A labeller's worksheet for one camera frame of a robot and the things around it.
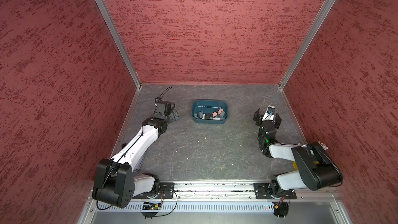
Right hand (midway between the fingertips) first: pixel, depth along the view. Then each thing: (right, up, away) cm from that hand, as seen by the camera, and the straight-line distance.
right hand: (266, 113), depth 89 cm
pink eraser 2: (-30, -2, +13) cm, 32 cm away
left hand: (-58, -2, -2) cm, 58 cm away
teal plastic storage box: (-33, +3, +18) cm, 38 cm away
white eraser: (-37, -3, +9) cm, 38 cm away
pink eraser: (-26, 0, +15) cm, 30 cm away
